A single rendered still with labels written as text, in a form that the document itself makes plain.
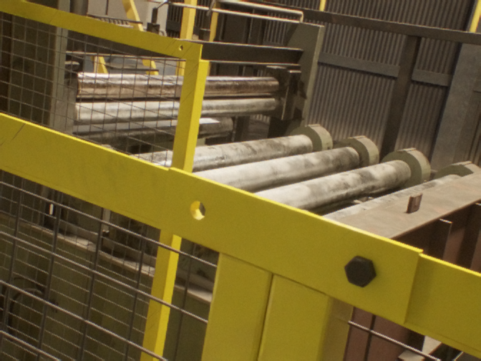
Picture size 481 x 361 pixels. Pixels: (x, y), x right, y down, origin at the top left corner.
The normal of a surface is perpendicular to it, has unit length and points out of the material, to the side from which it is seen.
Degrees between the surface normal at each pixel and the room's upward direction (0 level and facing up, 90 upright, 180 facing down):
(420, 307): 90
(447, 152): 90
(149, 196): 90
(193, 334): 90
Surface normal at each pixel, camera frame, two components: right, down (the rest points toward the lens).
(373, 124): -0.55, 0.11
